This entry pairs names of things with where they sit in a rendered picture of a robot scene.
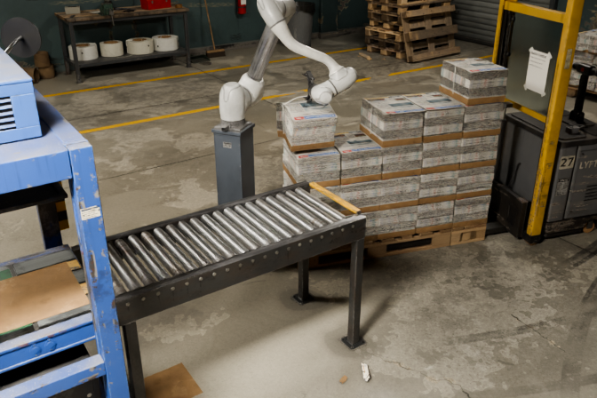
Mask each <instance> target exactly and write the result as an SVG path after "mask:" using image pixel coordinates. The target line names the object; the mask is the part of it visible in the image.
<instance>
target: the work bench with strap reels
mask: <svg viewBox="0 0 597 398"><path fill-rule="evenodd" d="M140 3H141V5H139V6H128V7H117V8H131V9H136V10H135V11H134V12H124V11H125V10H126V9H125V10H114V8H113V11H114V15H112V16H113V20H114V21H120V20H138V19H147V18H157V17H166V16H168V19H169V30H170V34H169V35H157V36H152V38H148V37H144V36H143V37H135V38H130V39H128V40H126V48H127V49H123V42H122V41H118V40H109V41H103V42H100V43H99V47H100V52H98V49H97V45H96V44H95V43H79V44H76V40H75V34H74V28H73V25H83V24H92V23H101V22H110V21H112V17H111V15H106V16H101V15H99V14H98V13H99V12H100V9H97V10H85V11H81V13H72V14H66V12H55V13H54V15H55V16H57V19H58V24H59V30H60V41H61V46H62V51H63V57H64V63H65V69H66V73H65V75H72V74H71V73H70V70H69V64H71V65H72V66H73V67H75V70H76V81H77V82H76V83H77V84H81V83H82V81H81V75H80V69H79V68H87V67H94V66H100V65H107V64H114V63H121V62H127V61H134V60H147V59H154V58H161V57H168V56H171V60H176V56H175V55H181V54H186V56H187V65H186V67H187V68H191V67H192V66H191V60H190V48H189V36H188V24H187V12H189V9H188V8H186V7H183V6H182V8H175V4H171V0H140ZM71 15H75V17H73V18H70V16H71ZM176 15H183V21H184V33H185V45H186V49H185V48H182V47H180V46H179V38H178V36H175V35H174V34H173V24H172V16H176ZM62 22H64V23H66V24H68V28H69V34H70V40H71V45H69V46H68V51H69V56H68V54H67V47H66V42H65V37H64V30H63V25H62ZM68 63H69V64H68Z"/></svg>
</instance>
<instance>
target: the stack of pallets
mask: <svg viewBox="0 0 597 398"><path fill-rule="evenodd" d="M365 1H367V2H368V8H367V9H368V18H370V24H369V26H368V27H365V43H366V44H367V52H378V51H380V55H383V56H389V55H394V54H396V58H397V59H398V60H402V59H406V55H405V54H406V51H405V50H404V45H405V43H404V42H403V37H402V34H403V30H402V23H401V18H400V12H406V11H413V10H419V9H426V8H433V7H439V6H435V3H442V4H441V6H445V5H450V3H451V0H365ZM377 4H378V5H382V6H378V7H377ZM378 13H379V14H381V15H378ZM379 22H382V23H379ZM375 31H378V32H375ZM374 40H375V41H374ZM376 48H377V49H376Z"/></svg>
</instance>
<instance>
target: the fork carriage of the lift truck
mask: <svg viewBox="0 0 597 398"><path fill-rule="evenodd" d="M492 183H493V184H492V188H491V189H492V190H491V195H490V203H489V208H488V210H489V212H488V216H489V217H490V218H492V219H493V220H495V221H499V222H500V223H501V224H503V225H504V226H505V230H506V231H508V232H509V233H510V234H512V235H513V236H514V237H516V238H517V237H522V233H523V228H524V223H525V218H526V213H527V208H528V202H529V201H527V200H526V199H525V198H523V197H522V196H520V195H518V194H517V193H515V192H514V191H513V190H512V189H510V188H509V187H507V186H505V185H504V184H503V183H501V182H500V181H498V180H497V179H495V178H494V179H493V180H492Z"/></svg>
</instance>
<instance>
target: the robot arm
mask: <svg viewBox="0 0 597 398"><path fill-rule="evenodd" d="M257 6H258V9H259V13H260V15H261V17H262V18H263V20H264V21H265V23H266V26H265V29H264V31H263V34H262V37H261V38H260V41H259V45H258V48H257V50H256V52H255V55H254V57H253V60H252V62H251V66H250V68H249V71H248V73H245V74H243V76H242V77H241V79H240V81H239V83H237V82H228V83H226V84H224V85H223V86H222V88H221V90H220V94H219V112H220V123H219V124H218V125H215V126H214V129H218V130H222V131H236V132H241V131H242V130H243V129H244V128H246V127H247V126H249V125H251V124H252V123H251V121H245V112H246V111H247V109H248V108H250V107H252V106H254V105H256V104H257V103H258V102H260V100H261V99H262V97H263V94H264V85H265V83H264V80H263V75H264V74H265V71H266V69H267V65H268V63H269V61H270V59H271V56H272V54H273V51H274V49H275V46H276V43H277V41H278V38H279V39H280V40H281V41H282V43H283V44H284V45H285V46H286V47H287V48H289V49H290V50H291V51H293V52H295V53H297V54H300V55H303V56H305V57H308V58H310V59H313V60H317V61H320V62H321V63H323V64H325V65H326V66H327V67H328V69H329V71H330V73H329V77H330V79H329V80H328V81H326V82H324V83H322V84H314V78H313V75H312V73H311V71H310V70H309V71H307V72H306V73H305V74H302V75H303V76H306V78H307V81H308V88H307V92H308V95H307V97H302V98H304V99H305V100H307V102H306V103H311V102H312V101H313V100H314V101H315V102H317V103H319V104H322V105H326V104H329V103H330V102H331V101H332V99H333V98H334V97H335V96H337V95H338V94H340V93H341V92H344V91H345V90H347V89H348V88H350V87H351V86H352V85H353V84H354V83H355V82H356V80H357V77H358V75H357V72H356V70H355V69H354V68H350V67H348V68H344V67H343V66H340V65H339V64H338V63H337V62H336V61H335V60H334V59H333V58H332V57H330V56H329V55H327V54H325V53H323V52H319V51H317V50H315V49H313V48H310V47H308V46H306V45H303V44H301V43H299V42H298V41H296V40H295V39H294V38H293V36H292V35H291V32H290V30H289V28H288V25H287V24H288V23H289V21H290V19H291V17H292V16H293V14H294V13H295V11H296V3H295V1H294V0H257Z"/></svg>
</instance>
